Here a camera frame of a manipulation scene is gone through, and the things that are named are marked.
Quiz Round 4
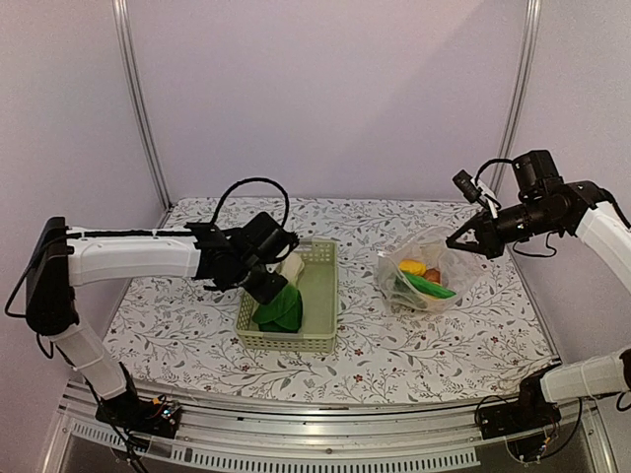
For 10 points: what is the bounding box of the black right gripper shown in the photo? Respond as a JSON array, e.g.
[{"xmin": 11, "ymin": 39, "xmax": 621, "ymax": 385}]
[{"xmin": 447, "ymin": 198, "xmax": 561, "ymax": 259}]

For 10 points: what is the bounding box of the brown potato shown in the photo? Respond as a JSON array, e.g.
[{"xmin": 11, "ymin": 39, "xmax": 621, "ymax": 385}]
[{"xmin": 423, "ymin": 268, "xmax": 441, "ymax": 284}]

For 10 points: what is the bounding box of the clear zip top bag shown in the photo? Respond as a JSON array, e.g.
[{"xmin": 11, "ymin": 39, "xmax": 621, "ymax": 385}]
[{"xmin": 376, "ymin": 227, "xmax": 482, "ymax": 314}]

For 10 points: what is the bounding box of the yellow lemon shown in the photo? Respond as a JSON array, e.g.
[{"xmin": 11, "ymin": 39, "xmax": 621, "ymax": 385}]
[{"xmin": 398, "ymin": 259, "xmax": 427, "ymax": 277}]

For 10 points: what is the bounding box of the bright green cucumber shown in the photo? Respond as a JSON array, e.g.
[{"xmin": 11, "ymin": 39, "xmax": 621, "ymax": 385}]
[{"xmin": 402, "ymin": 272, "xmax": 456, "ymax": 300}]

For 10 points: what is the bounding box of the green white bok choy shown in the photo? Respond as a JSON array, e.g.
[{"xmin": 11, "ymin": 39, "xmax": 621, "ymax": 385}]
[{"xmin": 252, "ymin": 252, "xmax": 305, "ymax": 333}]

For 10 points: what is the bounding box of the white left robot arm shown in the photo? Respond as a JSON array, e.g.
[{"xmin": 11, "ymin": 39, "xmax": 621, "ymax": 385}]
[{"xmin": 25, "ymin": 212, "xmax": 299, "ymax": 428}]

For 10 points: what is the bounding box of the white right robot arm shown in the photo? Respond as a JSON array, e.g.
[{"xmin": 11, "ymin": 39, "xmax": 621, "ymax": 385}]
[{"xmin": 446, "ymin": 181, "xmax": 630, "ymax": 430}]

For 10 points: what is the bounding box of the floral tablecloth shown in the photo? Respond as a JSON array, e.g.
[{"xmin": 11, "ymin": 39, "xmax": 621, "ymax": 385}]
[{"xmin": 105, "ymin": 197, "xmax": 554, "ymax": 404}]

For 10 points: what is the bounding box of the pale green perforated basket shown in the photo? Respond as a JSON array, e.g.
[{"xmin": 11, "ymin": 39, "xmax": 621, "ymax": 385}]
[{"xmin": 235, "ymin": 238, "xmax": 338, "ymax": 353}]

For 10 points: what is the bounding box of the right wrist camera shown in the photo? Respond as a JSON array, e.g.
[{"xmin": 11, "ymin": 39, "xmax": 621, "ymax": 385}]
[{"xmin": 453, "ymin": 169, "xmax": 501, "ymax": 219}]

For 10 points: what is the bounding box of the left black looped cable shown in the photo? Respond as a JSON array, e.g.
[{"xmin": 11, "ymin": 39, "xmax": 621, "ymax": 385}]
[{"xmin": 212, "ymin": 177, "xmax": 291, "ymax": 231}]

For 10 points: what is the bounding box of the right black camera cable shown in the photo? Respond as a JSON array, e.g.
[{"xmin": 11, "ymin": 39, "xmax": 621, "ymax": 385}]
[{"xmin": 475, "ymin": 157, "xmax": 517, "ymax": 181}]

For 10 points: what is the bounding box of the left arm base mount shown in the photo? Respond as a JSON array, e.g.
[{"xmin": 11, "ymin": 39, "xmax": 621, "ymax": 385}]
[{"xmin": 96, "ymin": 367, "xmax": 181, "ymax": 439}]

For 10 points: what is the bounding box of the aluminium front rail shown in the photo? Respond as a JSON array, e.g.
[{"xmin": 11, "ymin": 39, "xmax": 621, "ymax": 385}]
[{"xmin": 40, "ymin": 380, "xmax": 622, "ymax": 472}]

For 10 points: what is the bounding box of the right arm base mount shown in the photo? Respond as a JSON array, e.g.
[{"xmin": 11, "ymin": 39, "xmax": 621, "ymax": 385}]
[{"xmin": 474, "ymin": 377, "xmax": 561, "ymax": 463}]

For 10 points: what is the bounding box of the right aluminium corner post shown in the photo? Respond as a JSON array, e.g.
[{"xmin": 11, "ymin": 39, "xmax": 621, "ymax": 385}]
[{"xmin": 495, "ymin": 0, "xmax": 542, "ymax": 159}]

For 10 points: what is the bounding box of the aluminium corner post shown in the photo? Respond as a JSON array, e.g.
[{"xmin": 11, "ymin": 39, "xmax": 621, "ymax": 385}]
[
  {"xmin": 111, "ymin": 0, "xmax": 173, "ymax": 212},
  {"xmin": 495, "ymin": 0, "xmax": 542, "ymax": 159}
]

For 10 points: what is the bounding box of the left aluminium corner post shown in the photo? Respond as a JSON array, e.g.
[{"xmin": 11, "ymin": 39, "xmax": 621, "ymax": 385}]
[{"xmin": 111, "ymin": 0, "xmax": 173, "ymax": 212}]

